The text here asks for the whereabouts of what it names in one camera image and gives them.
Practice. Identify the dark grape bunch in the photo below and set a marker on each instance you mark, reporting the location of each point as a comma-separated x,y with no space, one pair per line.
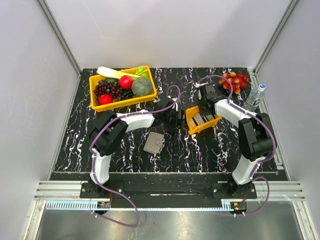
127,94

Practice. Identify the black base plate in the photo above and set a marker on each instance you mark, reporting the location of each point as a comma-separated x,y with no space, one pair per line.
168,190

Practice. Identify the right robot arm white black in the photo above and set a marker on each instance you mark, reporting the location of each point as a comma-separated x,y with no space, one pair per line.
256,139

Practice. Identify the large yellow fruit bin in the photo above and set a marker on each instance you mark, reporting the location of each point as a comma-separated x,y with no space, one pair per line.
94,80

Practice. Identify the red apple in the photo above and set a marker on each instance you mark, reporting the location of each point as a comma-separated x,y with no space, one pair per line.
105,99

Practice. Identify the green lettuce leaf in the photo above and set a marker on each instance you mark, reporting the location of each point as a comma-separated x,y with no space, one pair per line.
142,72

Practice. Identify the white green leek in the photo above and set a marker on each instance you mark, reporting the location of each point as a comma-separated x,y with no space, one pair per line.
111,73

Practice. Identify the small yellow card bin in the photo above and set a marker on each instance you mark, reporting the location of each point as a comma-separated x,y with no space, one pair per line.
192,128

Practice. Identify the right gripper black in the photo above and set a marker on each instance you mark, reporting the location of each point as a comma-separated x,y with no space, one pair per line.
201,112

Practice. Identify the red lychee bunch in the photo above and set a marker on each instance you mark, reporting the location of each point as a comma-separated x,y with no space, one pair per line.
238,81

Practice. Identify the clear water bottle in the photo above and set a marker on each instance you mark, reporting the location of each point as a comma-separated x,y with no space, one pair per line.
255,97

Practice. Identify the red pomegranate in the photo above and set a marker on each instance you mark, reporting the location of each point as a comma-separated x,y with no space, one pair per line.
126,82

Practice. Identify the purple grape bunch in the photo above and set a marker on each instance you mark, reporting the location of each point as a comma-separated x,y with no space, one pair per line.
111,88

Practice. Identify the green melon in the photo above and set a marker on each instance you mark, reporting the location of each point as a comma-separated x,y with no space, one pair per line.
141,86

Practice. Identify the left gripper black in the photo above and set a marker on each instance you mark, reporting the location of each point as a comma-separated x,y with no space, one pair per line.
181,123

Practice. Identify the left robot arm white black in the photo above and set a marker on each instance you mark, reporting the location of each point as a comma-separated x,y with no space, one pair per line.
108,133

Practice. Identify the stack of credit cards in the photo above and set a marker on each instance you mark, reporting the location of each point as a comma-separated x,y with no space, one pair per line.
200,120

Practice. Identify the green avocado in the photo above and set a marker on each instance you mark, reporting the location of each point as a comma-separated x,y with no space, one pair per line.
111,80

